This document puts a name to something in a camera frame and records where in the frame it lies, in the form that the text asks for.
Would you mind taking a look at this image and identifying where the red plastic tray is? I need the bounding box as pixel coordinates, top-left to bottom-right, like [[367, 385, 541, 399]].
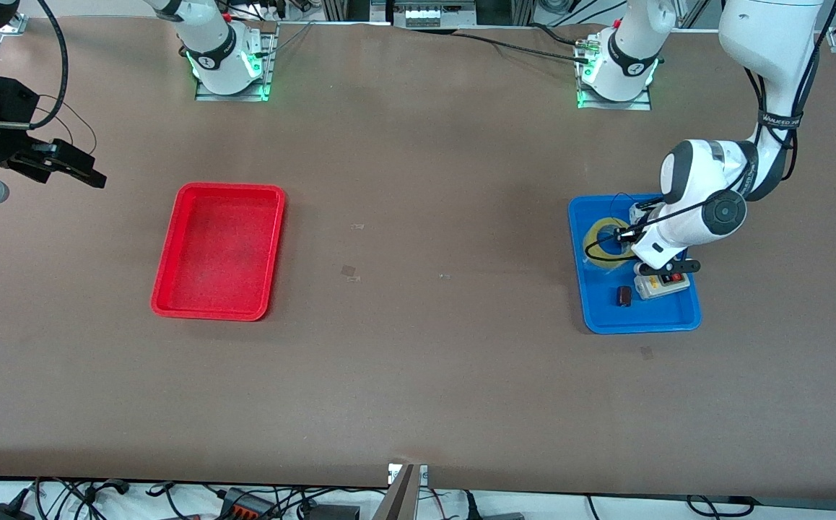
[[150, 182, 287, 322]]

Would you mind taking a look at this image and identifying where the black cable on table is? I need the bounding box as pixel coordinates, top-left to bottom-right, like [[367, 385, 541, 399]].
[[453, 29, 592, 64]]

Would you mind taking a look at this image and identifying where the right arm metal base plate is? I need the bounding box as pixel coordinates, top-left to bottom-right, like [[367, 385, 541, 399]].
[[194, 25, 278, 102]]

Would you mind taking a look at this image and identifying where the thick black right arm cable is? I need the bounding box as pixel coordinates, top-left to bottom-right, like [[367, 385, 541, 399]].
[[0, 0, 70, 131]]

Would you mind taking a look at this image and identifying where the yellow tape roll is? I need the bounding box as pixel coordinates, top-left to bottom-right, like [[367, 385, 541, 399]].
[[583, 215, 639, 269]]

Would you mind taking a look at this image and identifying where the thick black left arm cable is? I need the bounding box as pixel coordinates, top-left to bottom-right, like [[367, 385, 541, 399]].
[[584, 0, 836, 262]]

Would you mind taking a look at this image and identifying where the black orange power strip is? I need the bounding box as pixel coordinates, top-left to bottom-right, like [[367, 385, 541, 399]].
[[217, 488, 278, 520]]

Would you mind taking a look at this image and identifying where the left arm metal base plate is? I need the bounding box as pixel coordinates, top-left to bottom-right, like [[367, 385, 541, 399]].
[[575, 35, 653, 111]]

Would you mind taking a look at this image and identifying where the white socket strip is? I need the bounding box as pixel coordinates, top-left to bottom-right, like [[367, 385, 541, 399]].
[[371, 0, 478, 30]]

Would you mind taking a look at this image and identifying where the grey on-off switch box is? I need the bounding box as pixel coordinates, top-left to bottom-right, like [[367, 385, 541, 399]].
[[633, 271, 692, 300]]

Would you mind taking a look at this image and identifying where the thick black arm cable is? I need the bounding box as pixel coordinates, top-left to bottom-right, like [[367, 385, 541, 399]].
[[584, 0, 836, 262], [0, 0, 70, 131]]

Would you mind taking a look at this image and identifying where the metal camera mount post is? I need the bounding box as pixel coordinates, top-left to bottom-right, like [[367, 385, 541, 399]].
[[371, 462, 430, 520]]

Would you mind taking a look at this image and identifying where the blue plastic tray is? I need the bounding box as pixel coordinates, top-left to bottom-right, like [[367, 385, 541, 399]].
[[568, 194, 702, 335]]

